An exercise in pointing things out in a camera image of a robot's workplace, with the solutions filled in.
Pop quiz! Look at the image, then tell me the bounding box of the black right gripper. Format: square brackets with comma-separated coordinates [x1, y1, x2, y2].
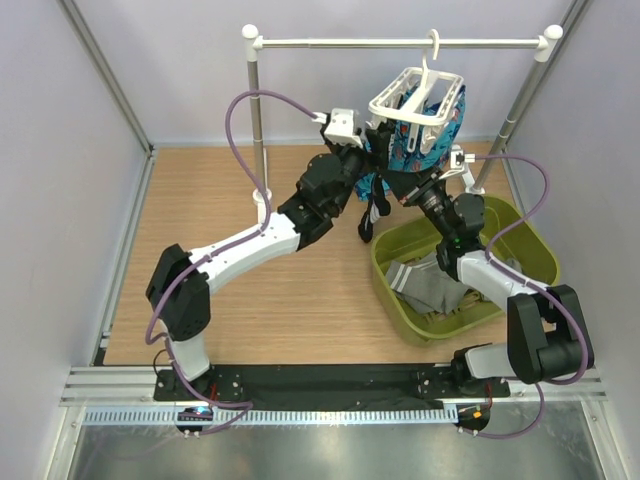
[381, 165, 455, 241]

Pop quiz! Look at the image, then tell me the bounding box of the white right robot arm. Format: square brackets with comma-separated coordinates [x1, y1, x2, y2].
[381, 168, 594, 396]

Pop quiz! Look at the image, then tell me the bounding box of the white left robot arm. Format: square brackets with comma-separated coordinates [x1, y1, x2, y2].
[146, 127, 391, 400]

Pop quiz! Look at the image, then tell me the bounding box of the white clip hanger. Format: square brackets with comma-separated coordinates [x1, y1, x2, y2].
[366, 29, 464, 154]

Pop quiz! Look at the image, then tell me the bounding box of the blue patterned sock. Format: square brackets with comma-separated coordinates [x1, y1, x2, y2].
[353, 84, 468, 202]

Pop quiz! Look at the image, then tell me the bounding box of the green plastic basket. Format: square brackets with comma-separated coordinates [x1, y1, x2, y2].
[371, 217, 560, 347]

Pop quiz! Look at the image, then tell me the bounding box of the white clothes rack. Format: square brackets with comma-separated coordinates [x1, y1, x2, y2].
[240, 24, 564, 223]

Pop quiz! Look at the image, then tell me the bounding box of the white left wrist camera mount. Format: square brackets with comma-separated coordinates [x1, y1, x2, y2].
[312, 108, 363, 148]

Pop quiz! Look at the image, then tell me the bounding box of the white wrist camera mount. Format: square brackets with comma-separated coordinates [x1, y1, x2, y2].
[439, 149, 476, 185]
[312, 108, 363, 148]

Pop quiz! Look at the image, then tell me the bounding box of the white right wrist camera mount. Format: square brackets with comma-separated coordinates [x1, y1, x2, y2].
[439, 149, 476, 185]

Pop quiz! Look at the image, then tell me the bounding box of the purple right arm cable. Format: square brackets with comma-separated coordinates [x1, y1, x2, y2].
[469, 153, 596, 439]

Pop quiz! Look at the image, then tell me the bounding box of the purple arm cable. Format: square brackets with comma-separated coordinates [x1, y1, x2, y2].
[469, 153, 596, 439]
[144, 89, 326, 432]

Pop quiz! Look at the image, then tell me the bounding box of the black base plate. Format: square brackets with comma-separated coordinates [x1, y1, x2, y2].
[153, 362, 511, 404]

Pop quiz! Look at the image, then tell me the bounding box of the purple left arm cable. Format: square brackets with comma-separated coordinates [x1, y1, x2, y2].
[144, 89, 326, 432]

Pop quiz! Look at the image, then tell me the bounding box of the aluminium frame rail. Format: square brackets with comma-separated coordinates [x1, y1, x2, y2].
[59, 366, 608, 407]

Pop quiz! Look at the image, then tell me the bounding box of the grey slotted cable duct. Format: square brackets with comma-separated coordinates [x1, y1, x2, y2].
[82, 404, 458, 428]

